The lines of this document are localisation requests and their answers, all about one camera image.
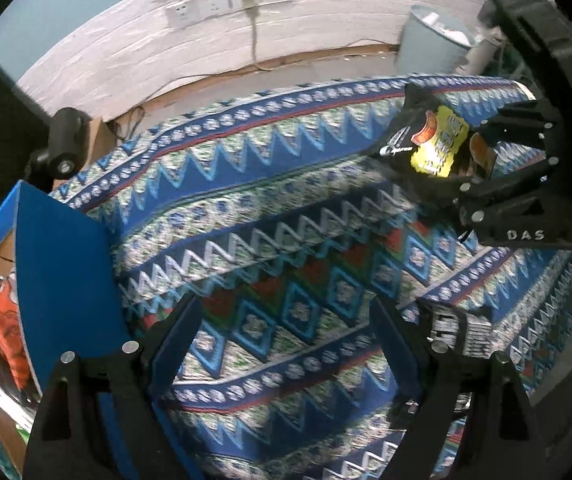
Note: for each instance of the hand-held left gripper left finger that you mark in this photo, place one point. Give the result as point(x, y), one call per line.
point(175, 340)

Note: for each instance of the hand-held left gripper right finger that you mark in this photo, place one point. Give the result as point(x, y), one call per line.
point(391, 345)

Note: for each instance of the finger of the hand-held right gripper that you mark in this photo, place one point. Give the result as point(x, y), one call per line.
point(526, 122)
point(501, 190)

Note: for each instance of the black snack packet yellow label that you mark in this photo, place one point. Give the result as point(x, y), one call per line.
point(436, 145)

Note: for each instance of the blue cardboard box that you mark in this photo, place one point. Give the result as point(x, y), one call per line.
point(65, 270)

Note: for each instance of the orange snack packet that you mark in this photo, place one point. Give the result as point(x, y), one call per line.
point(8, 330)

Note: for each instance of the black white striped packet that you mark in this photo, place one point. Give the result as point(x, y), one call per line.
point(466, 332)

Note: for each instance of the white pipe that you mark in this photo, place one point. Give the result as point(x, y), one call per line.
point(481, 55)

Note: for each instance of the grey metal bucket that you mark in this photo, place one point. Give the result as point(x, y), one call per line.
point(426, 45)

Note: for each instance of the blue patterned tablecloth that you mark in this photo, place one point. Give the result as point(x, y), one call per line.
point(276, 200)

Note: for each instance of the brown cardboard box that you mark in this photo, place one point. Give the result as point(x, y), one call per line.
point(98, 142)

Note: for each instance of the black clamp mount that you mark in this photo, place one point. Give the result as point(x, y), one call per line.
point(65, 135)

